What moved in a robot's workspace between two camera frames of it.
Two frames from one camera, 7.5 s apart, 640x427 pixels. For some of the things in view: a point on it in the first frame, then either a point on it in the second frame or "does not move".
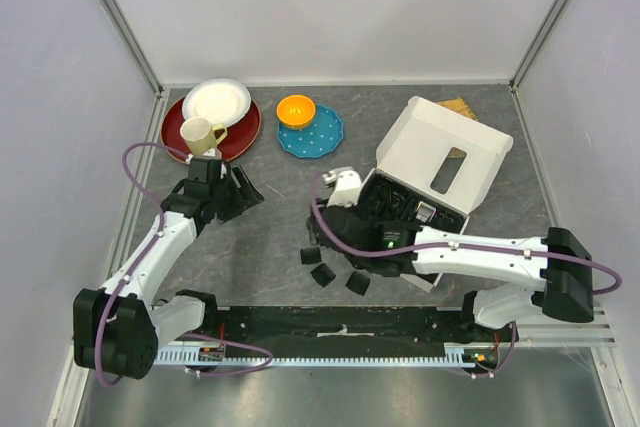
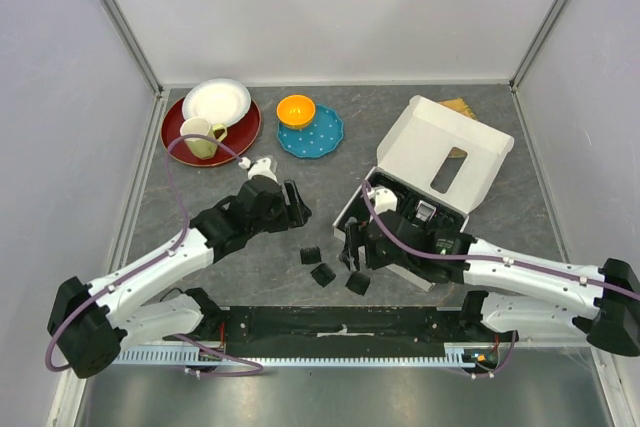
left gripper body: x=230 y=200 -> x=282 y=217
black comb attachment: x=323 y=274 does not move
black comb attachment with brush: x=310 y=255 does not move
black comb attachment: x=358 y=282 does not move
